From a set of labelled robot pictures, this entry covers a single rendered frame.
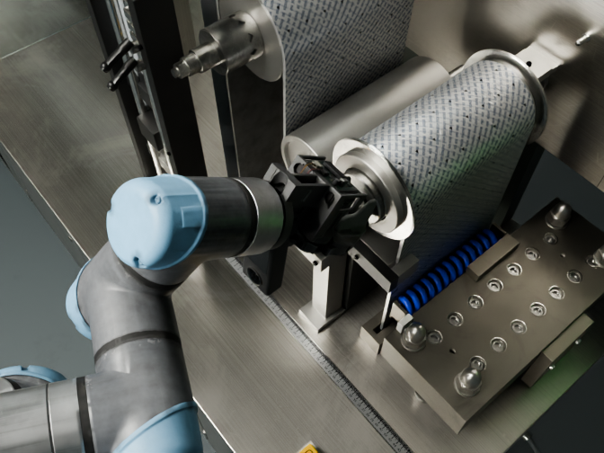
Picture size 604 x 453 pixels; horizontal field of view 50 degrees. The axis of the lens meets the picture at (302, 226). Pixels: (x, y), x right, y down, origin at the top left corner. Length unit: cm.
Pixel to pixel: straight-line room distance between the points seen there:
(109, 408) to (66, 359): 165
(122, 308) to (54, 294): 173
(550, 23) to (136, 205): 64
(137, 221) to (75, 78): 104
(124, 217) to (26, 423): 17
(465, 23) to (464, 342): 48
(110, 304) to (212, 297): 57
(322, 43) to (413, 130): 17
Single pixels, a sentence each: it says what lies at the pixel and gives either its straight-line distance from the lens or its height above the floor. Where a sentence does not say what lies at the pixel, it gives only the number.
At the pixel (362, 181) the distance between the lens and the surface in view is 78.
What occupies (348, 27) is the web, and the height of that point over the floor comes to 134.
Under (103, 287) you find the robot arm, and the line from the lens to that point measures 59.
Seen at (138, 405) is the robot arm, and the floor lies 141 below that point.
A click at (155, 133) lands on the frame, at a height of 117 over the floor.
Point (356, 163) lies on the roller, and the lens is 79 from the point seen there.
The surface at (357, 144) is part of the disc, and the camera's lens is 79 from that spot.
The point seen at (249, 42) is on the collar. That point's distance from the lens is 86.
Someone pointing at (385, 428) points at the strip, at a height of 90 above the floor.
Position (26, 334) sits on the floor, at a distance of 226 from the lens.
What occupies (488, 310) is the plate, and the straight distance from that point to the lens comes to 101.
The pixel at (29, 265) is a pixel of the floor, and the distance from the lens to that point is 239.
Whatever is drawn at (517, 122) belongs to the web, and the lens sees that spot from 89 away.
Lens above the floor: 190
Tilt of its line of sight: 56 degrees down
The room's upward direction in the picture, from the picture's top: straight up
